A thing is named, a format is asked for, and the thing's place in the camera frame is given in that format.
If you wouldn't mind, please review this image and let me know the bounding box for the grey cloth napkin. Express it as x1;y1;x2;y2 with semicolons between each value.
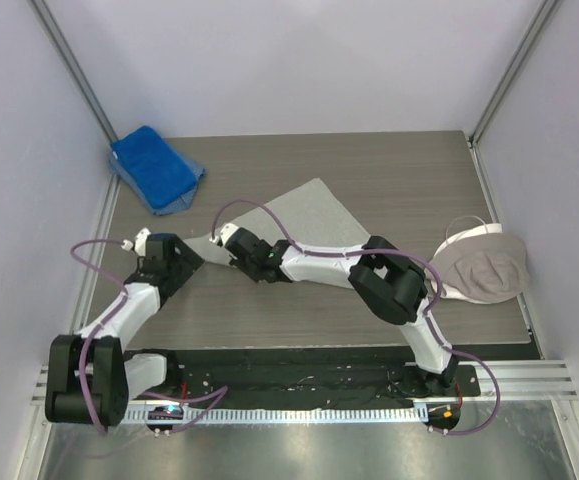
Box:
185;179;370;290

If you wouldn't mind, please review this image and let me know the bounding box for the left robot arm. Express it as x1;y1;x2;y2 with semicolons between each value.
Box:
44;229;204;431

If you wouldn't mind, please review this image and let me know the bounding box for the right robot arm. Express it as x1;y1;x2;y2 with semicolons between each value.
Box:
215;223;458;395

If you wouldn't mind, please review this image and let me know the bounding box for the light blue mesh cloth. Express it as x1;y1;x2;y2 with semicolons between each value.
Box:
109;152;205;216

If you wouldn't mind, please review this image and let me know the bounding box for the blue folded towel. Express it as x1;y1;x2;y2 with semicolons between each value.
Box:
109;126;206;216

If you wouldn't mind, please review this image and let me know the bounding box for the grey cloth pile in bowl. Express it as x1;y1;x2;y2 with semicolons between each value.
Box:
429;215;529;305

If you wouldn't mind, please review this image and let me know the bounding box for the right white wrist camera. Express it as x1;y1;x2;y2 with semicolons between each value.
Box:
209;223;240;247

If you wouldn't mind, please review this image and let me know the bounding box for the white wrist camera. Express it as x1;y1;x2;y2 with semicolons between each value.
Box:
120;228;151;257
209;223;240;247

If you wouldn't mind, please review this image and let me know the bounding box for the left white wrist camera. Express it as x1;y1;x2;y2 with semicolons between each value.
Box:
120;228;151;257

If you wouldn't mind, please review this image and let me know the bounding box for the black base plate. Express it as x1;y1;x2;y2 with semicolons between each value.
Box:
153;346;481;410

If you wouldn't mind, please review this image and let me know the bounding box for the white slotted cable duct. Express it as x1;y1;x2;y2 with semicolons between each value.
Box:
121;403;428;426

